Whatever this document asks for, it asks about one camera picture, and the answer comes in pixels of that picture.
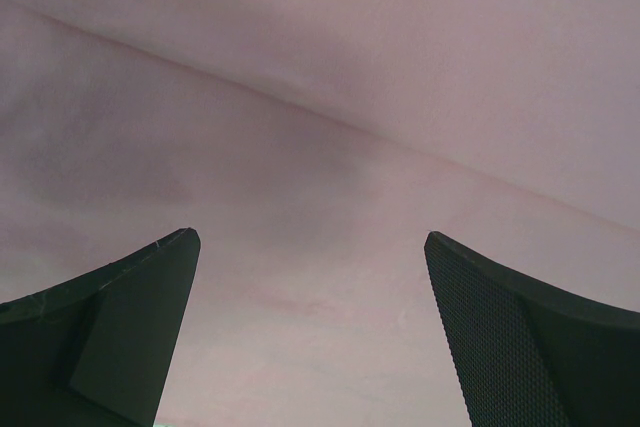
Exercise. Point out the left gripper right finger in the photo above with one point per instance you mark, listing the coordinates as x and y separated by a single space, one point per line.
527 353

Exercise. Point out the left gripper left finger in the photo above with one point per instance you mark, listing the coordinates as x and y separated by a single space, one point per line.
96 350

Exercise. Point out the pink t shirt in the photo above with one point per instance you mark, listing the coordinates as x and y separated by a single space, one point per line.
313 145

